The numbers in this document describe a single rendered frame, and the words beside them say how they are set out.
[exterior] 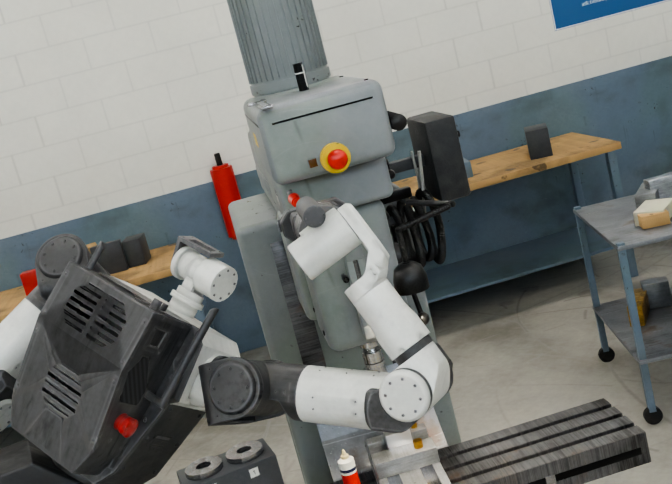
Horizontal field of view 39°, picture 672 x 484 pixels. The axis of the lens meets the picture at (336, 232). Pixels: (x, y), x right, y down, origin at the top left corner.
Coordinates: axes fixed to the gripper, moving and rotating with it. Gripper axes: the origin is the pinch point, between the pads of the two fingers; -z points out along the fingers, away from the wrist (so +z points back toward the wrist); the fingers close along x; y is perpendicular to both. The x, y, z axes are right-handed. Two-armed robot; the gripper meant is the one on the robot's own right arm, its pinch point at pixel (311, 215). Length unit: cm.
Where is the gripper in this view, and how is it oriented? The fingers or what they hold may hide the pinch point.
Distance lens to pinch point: 168.0
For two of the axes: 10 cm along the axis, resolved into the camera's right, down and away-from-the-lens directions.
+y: 2.4, 9.5, 2.2
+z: 1.6, 1.8, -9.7
